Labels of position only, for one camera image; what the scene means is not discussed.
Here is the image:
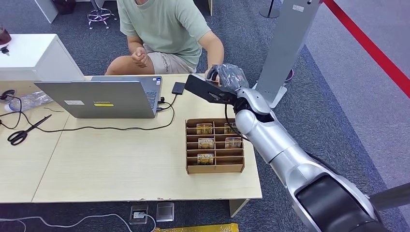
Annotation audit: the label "person's right hand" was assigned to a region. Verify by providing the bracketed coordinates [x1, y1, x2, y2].
[131, 47, 150, 69]

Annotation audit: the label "person's left hand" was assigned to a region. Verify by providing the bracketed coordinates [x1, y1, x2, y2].
[205, 65, 222, 87]

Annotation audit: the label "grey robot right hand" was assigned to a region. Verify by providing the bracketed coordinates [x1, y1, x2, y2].
[206, 63, 250, 93]

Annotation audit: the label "person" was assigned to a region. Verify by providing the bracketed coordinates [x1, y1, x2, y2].
[105, 0, 225, 76]

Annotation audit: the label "brown cardboard card holder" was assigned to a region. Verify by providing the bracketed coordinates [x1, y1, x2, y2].
[185, 117, 246, 175]

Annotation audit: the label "black wrist plate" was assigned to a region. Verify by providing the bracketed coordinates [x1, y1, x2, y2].
[184, 73, 240, 107]

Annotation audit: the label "black portable drive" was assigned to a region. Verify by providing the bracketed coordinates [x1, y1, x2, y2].
[171, 81, 187, 96]

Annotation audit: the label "grey laptop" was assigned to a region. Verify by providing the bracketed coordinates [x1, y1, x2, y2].
[34, 75, 163, 119]

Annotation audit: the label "chrome stool base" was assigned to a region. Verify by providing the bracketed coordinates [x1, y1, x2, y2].
[87, 0, 118, 30]

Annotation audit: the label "grey kiosk stand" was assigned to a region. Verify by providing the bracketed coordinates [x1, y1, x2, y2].
[255, 0, 321, 109]

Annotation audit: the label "dark round pole base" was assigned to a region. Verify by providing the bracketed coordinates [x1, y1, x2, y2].
[259, 0, 281, 19]

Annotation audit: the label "black bin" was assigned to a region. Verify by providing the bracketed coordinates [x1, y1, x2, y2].
[52, 0, 77, 15]

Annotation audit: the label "white furniture panel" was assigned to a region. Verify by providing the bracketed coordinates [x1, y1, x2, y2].
[34, 0, 59, 24]

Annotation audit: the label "white cabinet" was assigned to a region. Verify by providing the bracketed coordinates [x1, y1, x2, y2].
[0, 33, 85, 82]

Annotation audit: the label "clear plastic bottle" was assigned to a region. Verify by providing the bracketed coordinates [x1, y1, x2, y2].
[4, 90, 54, 113]

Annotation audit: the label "beige table leg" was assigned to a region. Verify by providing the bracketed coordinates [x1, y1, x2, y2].
[228, 198, 251, 218]

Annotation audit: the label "dark red object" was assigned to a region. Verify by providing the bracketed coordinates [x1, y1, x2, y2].
[0, 25, 13, 46]

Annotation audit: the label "black round gadget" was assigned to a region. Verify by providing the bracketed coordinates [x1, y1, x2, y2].
[0, 89, 16, 104]

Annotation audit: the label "red barrier belt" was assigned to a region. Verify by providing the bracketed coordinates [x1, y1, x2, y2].
[322, 0, 410, 99]

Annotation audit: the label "metal floor socket cover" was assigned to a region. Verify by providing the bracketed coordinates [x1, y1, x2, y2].
[155, 202, 176, 223]

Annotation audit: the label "black scissors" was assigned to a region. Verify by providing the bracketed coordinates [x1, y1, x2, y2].
[7, 114, 53, 146]

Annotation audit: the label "yellow patterned box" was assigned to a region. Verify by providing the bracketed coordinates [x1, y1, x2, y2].
[153, 223, 240, 232]

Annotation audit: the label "floor socket with plug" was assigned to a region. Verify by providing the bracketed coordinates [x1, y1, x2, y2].
[129, 204, 150, 226]

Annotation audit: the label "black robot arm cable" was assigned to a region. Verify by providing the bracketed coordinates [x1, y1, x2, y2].
[224, 103, 251, 142]

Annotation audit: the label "short black drive cable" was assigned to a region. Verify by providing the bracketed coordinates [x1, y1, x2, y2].
[157, 94, 178, 113]

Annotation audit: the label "long black cable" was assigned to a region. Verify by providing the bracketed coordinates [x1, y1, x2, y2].
[0, 94, 176, 133]

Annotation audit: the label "white floor cable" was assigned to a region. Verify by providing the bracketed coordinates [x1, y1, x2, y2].
[0, 213, 157, 232]

